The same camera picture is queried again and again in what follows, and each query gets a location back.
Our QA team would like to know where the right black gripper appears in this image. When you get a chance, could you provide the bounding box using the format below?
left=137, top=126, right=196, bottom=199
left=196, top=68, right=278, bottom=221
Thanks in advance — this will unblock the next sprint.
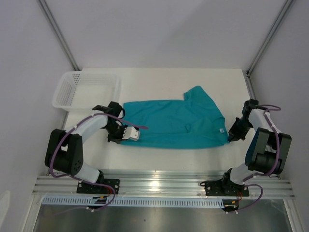
left=227, top=117, right=253, bottom=143

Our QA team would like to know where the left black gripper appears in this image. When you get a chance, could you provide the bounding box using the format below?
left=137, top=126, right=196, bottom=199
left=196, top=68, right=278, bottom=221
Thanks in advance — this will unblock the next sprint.
left=104, top=122, right=129, bottom=144

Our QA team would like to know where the teal t-shirt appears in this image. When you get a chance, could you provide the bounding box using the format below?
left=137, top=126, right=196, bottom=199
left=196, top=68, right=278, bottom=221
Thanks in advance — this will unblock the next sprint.
left=122, top=86, right=228, bottom=149

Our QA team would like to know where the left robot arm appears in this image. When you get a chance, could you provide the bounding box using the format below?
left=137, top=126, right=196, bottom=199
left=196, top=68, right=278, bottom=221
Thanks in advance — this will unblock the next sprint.
left=45, top=101, right=127, bottom=193

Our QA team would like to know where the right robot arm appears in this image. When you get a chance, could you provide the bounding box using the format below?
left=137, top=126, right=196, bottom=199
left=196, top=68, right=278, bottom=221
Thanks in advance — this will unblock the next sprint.
left=220, top=99, right=292, bottom=195

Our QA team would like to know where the white plastic basket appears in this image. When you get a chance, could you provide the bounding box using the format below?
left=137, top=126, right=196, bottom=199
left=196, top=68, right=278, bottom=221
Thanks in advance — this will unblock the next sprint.
left=52, top=71, right=121, bottom=112

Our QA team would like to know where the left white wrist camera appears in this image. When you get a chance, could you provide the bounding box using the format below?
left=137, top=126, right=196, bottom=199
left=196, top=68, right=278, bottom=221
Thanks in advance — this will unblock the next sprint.
left=122, top=127, right=140, bottom=141

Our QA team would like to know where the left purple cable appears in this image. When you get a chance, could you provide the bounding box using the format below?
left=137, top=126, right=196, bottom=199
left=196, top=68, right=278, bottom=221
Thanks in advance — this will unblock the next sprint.
left=47, top=113, right=149, bottom=194

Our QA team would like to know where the purple cable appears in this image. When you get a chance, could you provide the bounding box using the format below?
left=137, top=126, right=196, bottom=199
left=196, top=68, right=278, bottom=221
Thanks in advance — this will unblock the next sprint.
left=47, top=113, right=149, bottom=194
left=241, top=104, right=282, bottom=201

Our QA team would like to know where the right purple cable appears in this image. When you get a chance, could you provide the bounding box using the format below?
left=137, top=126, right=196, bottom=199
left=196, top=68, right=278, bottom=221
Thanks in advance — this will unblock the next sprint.
left=241, top=104, right=282, bottom=201

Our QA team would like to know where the left side aluminium rail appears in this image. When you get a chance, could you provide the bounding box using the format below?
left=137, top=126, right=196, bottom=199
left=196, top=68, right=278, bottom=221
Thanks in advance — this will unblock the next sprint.
left=44, top=112, right=69, bottom=176

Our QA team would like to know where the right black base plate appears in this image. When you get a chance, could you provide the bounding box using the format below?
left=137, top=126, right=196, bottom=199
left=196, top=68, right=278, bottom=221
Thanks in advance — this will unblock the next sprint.
left=200, top=180, right=249, bottom=197

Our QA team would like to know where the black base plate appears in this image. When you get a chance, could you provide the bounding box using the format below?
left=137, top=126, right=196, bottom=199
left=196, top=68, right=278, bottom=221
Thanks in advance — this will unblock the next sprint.
left=76, top=179, right=120, bottom=195
left=200, top=180, right=249, bottom=197

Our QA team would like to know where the aluminium mounting rail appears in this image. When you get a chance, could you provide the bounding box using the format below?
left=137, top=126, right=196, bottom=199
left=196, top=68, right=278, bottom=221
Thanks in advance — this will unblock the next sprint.
left=32, top=170, right=295, bottom=199

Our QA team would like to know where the right side aluminium rail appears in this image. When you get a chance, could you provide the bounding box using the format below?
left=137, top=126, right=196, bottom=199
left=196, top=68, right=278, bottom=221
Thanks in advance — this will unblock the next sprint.
left=245, top=72, right=282, bottom=179

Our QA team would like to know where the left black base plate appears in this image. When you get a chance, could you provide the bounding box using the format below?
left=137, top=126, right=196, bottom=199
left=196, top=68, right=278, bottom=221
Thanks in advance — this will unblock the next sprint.
left=76, top=179, right=120, bottom=195

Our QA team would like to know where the white slotted cable duct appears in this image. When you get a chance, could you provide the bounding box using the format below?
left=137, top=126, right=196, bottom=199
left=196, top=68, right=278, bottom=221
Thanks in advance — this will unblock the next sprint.
left=42, top=195, right=224, bottom=208

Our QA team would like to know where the left aluminium frame post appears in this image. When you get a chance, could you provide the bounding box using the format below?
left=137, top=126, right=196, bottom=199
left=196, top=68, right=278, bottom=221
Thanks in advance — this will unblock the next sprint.
left=37, top=0, right=80, bottom=71

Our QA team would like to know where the aluminium frame post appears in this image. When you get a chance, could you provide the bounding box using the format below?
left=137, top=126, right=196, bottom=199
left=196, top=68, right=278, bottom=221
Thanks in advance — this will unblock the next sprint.
left=246, top=0, right=296, bottom=77
left=37, top=0, right=80, bottom=71

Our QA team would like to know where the right aluminium frame post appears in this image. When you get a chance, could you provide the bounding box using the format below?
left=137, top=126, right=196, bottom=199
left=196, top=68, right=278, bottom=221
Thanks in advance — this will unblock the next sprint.
left=246, top=0, right=296, bottom=77

